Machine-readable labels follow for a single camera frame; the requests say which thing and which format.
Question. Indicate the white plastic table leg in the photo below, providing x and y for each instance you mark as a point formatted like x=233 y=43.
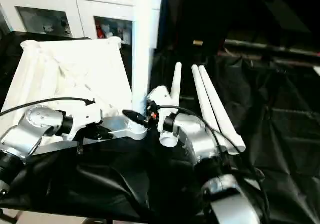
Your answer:
x=145 y=47
x=176 y=81
x=215 y=91
x=205 y=89

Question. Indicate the white plastic table top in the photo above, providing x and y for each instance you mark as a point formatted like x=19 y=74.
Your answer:
x=62 y=67

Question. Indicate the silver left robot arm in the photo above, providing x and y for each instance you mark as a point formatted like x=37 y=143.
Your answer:
x=37 y=119

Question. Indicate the small brass fitting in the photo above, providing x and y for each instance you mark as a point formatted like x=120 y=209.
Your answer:
x=197 y=43

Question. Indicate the red item behind glass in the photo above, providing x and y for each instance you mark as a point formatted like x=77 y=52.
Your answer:
x=100 y=30

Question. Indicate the black mat cover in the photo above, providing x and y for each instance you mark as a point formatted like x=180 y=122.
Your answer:
x=275 y=134

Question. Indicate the white cabinet with glass doors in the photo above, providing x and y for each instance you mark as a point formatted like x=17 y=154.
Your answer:
x=80 y=2

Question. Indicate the long black rod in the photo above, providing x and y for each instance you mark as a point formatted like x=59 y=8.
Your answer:
x=275 y=47

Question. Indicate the white flat board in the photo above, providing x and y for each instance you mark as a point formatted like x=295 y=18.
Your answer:
x=317 y=69

